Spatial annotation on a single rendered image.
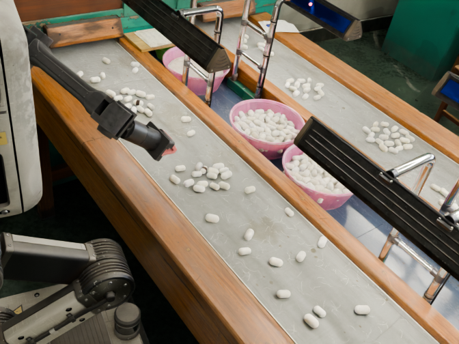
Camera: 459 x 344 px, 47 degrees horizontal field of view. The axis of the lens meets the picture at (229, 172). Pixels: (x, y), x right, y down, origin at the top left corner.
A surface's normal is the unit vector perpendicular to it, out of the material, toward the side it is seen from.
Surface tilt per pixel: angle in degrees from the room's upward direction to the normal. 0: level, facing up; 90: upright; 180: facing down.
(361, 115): 0
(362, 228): 0
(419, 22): 90
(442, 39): 90
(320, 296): 0
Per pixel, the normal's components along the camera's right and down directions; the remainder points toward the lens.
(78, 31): 0.60, 0.24
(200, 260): 0.14, -0.76
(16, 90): 0.71, 0.53
